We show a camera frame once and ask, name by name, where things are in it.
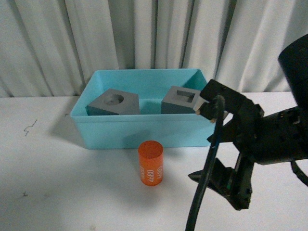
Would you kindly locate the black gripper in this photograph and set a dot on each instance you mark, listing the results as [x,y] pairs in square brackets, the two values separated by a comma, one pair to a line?
[260,139]

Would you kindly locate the gray cube with square hole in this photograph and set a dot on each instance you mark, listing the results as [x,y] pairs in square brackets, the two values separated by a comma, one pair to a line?
[179,100]

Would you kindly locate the gray cube with round hole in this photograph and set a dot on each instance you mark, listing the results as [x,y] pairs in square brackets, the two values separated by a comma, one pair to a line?
[114,102]

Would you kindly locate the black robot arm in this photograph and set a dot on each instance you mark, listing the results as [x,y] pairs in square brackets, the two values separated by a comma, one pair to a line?
[294,63]

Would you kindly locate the light blue plastic box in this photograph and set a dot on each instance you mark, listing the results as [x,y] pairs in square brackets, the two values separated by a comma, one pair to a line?
[151,85]

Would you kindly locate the orange cylinder with white text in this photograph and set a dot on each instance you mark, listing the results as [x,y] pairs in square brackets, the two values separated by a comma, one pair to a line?
[151,158]

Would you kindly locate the white pleated curtain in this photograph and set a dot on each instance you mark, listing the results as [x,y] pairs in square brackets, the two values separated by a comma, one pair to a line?
[52,47]

